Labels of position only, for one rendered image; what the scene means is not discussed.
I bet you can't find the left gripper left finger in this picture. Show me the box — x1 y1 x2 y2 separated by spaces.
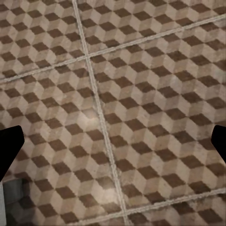
0 125 24 181

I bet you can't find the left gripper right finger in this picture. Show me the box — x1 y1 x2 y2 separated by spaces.
211 125 226 163

